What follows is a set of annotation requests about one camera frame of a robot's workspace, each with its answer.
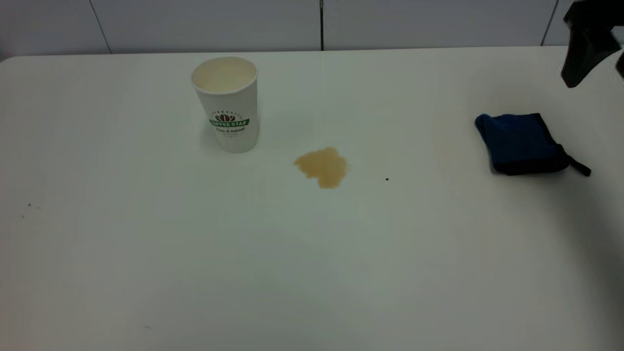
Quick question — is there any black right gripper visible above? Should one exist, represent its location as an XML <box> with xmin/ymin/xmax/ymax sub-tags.
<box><xmin>561</xmin><ymin>0</ymin><xmax>624</xmax><ymax>89</ymax></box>

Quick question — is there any blue cloth with black trim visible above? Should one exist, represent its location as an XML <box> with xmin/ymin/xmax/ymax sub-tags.
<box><xmin>474</xmin><ymin>113</ymin><xmax>592</xmax><ymax>177</ymax></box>

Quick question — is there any white paper cup green logo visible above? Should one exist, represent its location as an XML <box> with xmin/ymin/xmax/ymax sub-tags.
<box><xmin>191</xmin><ymin>57</ymin><xmax>259</xmax><ymax>154</ymax></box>

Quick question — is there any brown coffee spill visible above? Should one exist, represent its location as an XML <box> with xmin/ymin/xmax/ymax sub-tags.
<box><xmin>293</xmin><ymin>147</ymin><xmax>349</xmax><ymax>190</ymax></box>

